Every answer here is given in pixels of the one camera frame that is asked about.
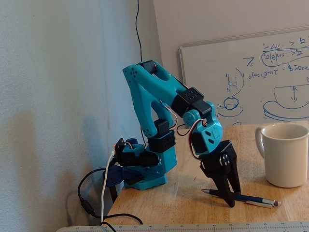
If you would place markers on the whiteboard with blue writing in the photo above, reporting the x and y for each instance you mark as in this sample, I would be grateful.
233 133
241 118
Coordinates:
241 60

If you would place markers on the white ceramic mug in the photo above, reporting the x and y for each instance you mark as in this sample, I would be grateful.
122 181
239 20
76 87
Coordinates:
285 159

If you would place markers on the dark blue pen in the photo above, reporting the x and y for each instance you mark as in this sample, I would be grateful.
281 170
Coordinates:
253 199

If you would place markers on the grey cutting mat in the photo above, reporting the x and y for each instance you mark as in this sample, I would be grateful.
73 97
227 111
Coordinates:
193 227

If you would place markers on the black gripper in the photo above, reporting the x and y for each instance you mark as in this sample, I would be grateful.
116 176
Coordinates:
215 162

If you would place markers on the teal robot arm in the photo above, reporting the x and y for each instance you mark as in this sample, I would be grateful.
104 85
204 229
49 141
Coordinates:
147 82

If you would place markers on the blue table clamp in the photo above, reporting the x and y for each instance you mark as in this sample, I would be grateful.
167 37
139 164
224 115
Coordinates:
116 175

